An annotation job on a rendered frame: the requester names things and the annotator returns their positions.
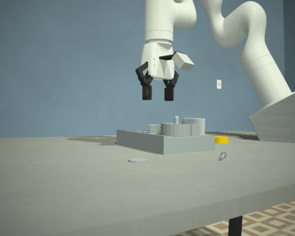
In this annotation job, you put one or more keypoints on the yellow short cylinder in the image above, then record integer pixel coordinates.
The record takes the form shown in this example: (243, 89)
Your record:
(221, 139)

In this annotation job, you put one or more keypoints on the grey flat round disc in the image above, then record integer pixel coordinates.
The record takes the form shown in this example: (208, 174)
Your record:
(138, 160)

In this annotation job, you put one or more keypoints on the grey toothed gear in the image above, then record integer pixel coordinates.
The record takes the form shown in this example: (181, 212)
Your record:
(154, 128)

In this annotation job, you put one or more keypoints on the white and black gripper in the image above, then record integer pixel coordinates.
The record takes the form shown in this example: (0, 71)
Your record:
(153, 68)

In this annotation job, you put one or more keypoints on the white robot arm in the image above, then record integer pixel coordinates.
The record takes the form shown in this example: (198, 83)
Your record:
(162, 16)

